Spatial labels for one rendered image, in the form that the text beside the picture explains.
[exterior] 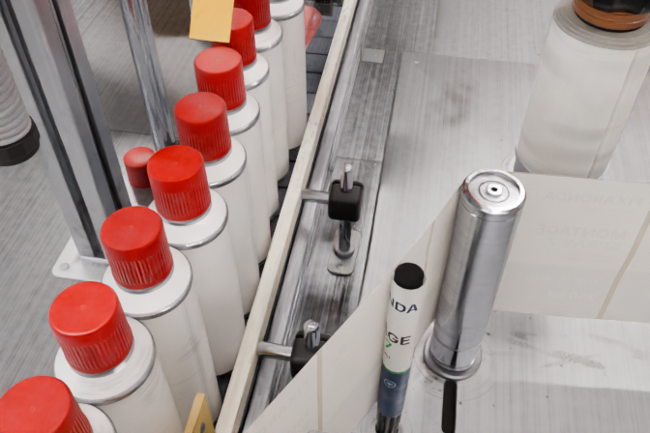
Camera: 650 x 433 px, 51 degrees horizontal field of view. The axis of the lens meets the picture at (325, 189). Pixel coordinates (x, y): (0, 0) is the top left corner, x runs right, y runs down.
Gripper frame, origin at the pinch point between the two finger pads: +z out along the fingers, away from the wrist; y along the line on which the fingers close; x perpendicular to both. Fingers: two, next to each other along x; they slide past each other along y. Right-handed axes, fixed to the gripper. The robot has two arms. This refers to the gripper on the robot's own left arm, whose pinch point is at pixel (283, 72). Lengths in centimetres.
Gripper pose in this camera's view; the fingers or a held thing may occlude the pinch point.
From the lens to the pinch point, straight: 71.2
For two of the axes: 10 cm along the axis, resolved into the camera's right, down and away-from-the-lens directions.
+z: -1.0, 9.9, 1.3
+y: 9.9, 1.2, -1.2
